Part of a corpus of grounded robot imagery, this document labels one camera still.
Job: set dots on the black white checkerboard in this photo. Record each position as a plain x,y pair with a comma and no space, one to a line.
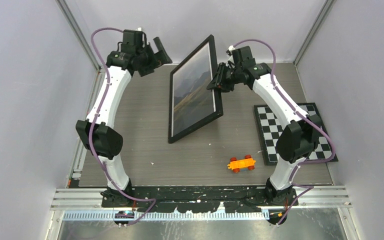
292,140

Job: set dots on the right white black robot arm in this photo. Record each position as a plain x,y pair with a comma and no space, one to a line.
261,79

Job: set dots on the orange toy car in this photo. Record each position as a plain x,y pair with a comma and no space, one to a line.
246,163

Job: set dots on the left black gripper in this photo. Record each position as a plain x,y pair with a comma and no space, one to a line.
159,59

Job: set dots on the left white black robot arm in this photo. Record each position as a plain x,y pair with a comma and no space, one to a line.
133,54

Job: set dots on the black picture frame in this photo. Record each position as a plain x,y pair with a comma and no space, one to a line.
191,105

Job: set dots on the aluminium rail front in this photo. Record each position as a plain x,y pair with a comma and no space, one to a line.
326,196

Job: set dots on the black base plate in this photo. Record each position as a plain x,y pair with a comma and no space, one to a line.
197,199

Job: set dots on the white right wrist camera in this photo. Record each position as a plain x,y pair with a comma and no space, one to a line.
229,50

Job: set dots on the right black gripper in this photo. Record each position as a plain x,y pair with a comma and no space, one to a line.
219,84

